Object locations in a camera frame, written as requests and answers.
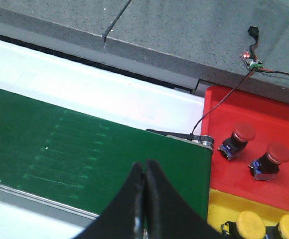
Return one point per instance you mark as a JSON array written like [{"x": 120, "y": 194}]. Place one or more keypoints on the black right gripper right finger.
[{"x": 168, "y": 216}]

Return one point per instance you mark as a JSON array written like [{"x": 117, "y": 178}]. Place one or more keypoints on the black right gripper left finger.
[{"x": 123, "y": 218}]

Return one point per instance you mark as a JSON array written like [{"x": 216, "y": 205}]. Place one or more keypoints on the yellow mushroom push button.
[
  {"x": 280, "y": 230},
  {"x": 248, "y": 225}
]

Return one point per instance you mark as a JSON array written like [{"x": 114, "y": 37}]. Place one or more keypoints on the red mushroom push button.
[
  {"x": 267, "y": 166},
  {"x": 241, "y": 135}
]

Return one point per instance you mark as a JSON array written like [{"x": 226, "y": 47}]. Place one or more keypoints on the yellow plastic tray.
[{"x": 225, "y": 207}]

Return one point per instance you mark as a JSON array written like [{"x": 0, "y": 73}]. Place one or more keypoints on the green conveyor belt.
[{"x": 26, "y": 118}]

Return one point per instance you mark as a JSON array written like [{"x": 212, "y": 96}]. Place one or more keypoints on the red plastic tray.
[{"x": 271, "y": 122}]

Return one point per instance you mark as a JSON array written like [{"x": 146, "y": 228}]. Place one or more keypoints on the small sensor circuit board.
[{"x": 249, "y": 57}]

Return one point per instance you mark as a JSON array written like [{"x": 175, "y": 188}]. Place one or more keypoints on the grey stone counter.
[{"x": 175, "y": 41}]

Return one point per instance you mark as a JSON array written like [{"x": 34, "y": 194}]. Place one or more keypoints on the aluminium conveyor frame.
[{"x": 35, "y": 196}]

